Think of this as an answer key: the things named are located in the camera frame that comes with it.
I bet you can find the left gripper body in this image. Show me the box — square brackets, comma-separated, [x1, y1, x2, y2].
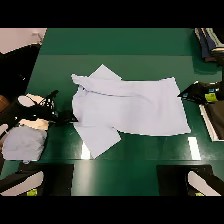
[54, 109, 80, 127]

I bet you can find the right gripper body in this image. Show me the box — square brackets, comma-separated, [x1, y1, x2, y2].
[177, 81, 205, 103]

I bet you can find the white shirt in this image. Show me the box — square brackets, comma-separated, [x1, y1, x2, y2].
[70, 63, 192, 160]

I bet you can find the pale grey garment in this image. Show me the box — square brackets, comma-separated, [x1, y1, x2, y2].
[1, 125, 48, 163]

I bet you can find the heap of clothes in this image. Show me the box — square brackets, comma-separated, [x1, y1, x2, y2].
[194, 27, 224, 66]

